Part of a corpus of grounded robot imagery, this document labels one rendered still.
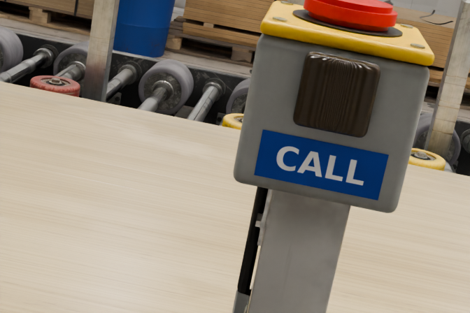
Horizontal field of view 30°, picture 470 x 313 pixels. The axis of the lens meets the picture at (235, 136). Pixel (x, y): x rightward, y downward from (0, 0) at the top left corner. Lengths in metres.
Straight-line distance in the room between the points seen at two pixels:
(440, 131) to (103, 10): 0.60
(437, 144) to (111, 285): 0.83
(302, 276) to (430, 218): 0.77
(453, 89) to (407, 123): 1.14
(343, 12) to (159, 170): 0.78
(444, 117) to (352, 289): 0.66
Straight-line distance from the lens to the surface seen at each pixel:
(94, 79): 1.54
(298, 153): 0.36
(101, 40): 1.52
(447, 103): 1.50
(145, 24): 5.98
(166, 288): 0.83
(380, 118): 0.36
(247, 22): 6.30
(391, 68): 0.35
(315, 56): 0.34
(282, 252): 0.39
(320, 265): 0.40
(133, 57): 2.06
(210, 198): 1.06
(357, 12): 0.36
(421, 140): 1.91
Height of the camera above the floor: 1.27
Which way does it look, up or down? 16 degrees down
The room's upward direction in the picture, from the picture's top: 11 degrees clockwise
